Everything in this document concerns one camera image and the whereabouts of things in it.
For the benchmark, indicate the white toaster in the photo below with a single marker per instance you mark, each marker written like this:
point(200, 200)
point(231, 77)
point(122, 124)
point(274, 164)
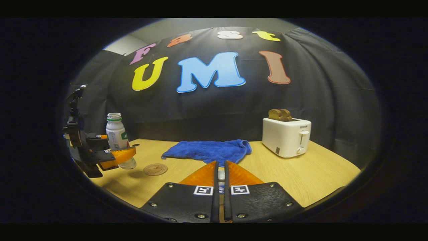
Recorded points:
point(284, 137)

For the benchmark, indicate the blue towel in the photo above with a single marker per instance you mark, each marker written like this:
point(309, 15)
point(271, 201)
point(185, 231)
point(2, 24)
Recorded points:
point(207, 150)

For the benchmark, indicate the black backdrop cloth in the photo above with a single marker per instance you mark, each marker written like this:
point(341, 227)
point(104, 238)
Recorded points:
point(317, 93)

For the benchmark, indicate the brown bread slice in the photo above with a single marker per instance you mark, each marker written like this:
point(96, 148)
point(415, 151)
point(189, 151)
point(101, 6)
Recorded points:
point(287, 114)
point(275, 114)

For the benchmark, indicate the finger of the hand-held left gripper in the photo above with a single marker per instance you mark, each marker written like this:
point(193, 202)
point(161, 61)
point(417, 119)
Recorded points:
point(97, 141)
point(120, 156)

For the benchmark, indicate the white teacup lid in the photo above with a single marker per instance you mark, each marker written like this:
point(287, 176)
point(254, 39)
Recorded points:
point(221, 174)

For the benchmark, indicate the white water bottle green label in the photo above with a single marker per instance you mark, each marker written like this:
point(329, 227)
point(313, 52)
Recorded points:
point(115, 132)

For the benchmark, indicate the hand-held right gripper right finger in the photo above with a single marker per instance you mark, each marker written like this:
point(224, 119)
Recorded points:
point(260, 202)

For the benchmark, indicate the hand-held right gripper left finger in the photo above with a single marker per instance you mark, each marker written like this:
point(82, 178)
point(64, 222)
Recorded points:
point(182, 204)

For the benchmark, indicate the round cork coaster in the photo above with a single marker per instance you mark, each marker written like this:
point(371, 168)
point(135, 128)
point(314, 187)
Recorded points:
point(155, 169)

